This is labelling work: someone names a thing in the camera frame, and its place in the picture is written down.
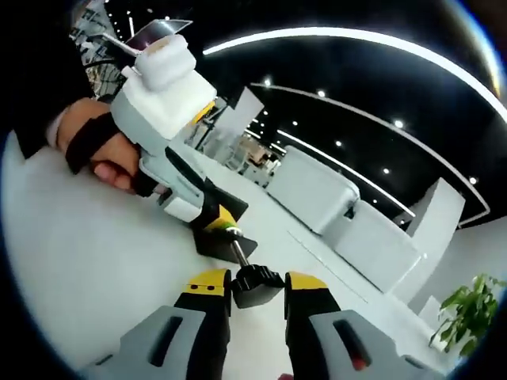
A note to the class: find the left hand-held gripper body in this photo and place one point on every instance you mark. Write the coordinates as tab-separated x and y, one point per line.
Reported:
158	99

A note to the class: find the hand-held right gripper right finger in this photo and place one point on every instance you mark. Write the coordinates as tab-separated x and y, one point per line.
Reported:
380	352

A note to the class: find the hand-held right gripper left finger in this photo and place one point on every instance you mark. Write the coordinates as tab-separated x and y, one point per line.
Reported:
134	348

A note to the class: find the black pad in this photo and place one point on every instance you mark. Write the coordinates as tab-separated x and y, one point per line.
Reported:
257	285

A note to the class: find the white desk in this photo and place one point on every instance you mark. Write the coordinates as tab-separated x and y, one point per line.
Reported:
99	257

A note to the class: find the person's left hand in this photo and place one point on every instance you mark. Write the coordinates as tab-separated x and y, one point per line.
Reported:
107	146

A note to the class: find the computer monitor on stand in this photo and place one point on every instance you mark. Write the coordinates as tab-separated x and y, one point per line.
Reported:
158	33

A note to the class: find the white printed banner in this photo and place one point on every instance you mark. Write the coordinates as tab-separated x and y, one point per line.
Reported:
95	47

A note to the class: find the green potted plant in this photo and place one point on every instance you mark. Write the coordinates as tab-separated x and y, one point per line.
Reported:
467	312

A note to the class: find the white plastic storage box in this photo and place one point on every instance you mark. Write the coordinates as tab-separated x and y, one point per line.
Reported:
376	249
309	186

